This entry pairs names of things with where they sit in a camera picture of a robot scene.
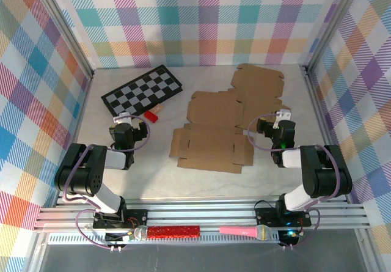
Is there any aluminium side rail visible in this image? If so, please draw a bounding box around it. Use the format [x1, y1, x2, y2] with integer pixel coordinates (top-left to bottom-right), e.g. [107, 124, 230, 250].
[302, 66, 353, 205]
[53, 75, 94, 208]

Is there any white slotted cable duct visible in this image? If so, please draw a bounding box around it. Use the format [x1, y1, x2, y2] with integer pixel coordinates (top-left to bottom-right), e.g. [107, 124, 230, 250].
[47, 233, 280, 245]

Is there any red glitter toy microphone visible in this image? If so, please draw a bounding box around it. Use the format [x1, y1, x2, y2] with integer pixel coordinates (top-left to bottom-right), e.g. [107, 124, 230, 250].
[133, 224, 201, 241]

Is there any black grey chessboard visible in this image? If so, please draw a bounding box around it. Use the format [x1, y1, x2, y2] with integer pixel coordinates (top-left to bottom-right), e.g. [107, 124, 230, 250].
[100, 64, 183, 125]

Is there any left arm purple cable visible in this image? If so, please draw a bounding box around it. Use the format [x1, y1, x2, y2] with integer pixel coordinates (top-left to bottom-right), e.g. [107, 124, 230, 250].
[62, 114, 151, 251]

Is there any pink toy microphone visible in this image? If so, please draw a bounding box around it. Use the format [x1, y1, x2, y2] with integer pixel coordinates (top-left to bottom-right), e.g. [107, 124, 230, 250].
[219, 224, 272, 241]

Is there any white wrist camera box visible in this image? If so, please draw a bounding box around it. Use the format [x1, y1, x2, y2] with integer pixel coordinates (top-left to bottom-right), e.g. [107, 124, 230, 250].
[274, 109, 291, 129]
[112, 112, 133, 125]

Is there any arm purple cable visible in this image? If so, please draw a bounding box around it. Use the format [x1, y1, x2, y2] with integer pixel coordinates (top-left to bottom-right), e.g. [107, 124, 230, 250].
[62, 114, 151, 251]
[247, 114, 342, 251]

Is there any brown cardboard mailer box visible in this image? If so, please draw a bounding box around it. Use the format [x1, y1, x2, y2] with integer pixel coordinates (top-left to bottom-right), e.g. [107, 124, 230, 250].
[218, 63, 291, 132]
[169, 90, 255, 175]

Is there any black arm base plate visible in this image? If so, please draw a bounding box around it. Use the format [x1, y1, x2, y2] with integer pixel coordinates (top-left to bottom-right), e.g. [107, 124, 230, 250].
[254, 200, 312, 227]
[92, 208, 149, 230]

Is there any aluminium rail base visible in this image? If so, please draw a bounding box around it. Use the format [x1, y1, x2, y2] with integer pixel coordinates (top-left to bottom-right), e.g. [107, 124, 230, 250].
[33, 196, 372, 233]

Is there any black electronics board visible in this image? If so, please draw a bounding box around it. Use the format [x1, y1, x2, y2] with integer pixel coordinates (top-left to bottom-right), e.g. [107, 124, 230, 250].
[104, 229, 135, 244]
[278, 228, 301, 248]

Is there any aluminium frame post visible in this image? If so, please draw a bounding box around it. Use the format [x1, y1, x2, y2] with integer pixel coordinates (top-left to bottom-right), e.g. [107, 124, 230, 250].
[29, 0, 95, 80]
[302, 0, 366, 74]

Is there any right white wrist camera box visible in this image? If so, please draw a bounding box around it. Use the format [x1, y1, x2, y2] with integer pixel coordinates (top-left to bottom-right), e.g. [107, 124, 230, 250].
[274, 109, 291, 129]

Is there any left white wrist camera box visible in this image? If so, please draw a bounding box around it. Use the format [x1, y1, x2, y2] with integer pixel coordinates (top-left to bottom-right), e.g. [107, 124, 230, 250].
[112, 112, 133, 125]

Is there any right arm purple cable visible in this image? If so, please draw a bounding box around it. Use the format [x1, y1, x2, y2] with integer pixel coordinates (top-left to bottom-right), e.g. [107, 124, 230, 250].
[247, 114, 342, 251]

